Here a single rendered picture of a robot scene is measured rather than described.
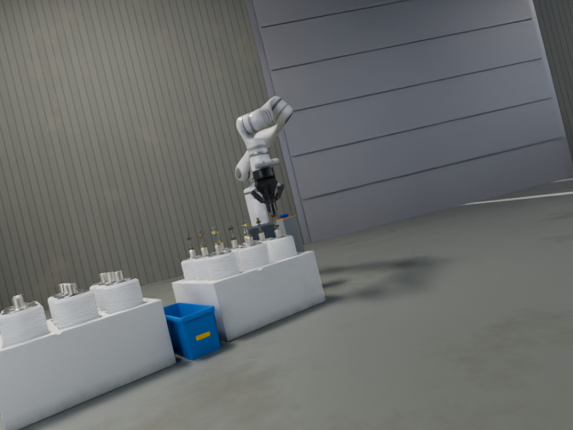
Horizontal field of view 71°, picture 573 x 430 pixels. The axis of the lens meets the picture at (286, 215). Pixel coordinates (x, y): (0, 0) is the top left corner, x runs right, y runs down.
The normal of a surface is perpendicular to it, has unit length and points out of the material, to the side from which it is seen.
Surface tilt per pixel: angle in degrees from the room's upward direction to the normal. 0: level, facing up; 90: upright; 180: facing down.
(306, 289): 90
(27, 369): 90
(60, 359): 90
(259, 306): 90
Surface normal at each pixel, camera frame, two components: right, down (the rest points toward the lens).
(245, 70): 0.11, -0.04
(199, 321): 0.57, -0.11
